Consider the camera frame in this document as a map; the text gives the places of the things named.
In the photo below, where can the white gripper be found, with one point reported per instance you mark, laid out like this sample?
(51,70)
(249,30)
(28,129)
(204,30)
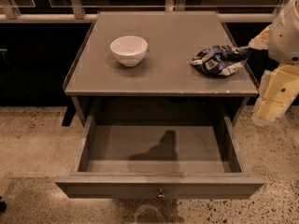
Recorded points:
(285,37)

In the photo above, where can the open grey top drawer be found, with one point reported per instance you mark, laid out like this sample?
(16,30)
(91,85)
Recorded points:
(189,158)

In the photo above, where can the metal drawer knob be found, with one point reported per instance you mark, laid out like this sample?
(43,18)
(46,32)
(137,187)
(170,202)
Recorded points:
(160,194)

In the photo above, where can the grey wooden cabinet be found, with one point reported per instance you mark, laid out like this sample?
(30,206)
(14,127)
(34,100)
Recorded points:
(173,39)

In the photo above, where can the white ceramic bowl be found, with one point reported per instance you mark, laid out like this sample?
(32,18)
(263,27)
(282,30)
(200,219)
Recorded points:
(129,50)

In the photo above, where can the dark object at floor edge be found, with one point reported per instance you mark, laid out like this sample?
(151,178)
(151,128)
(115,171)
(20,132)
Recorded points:
(3,205)

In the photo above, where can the metal window railing frame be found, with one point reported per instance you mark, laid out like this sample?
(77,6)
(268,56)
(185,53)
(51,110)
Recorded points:
(64,10)

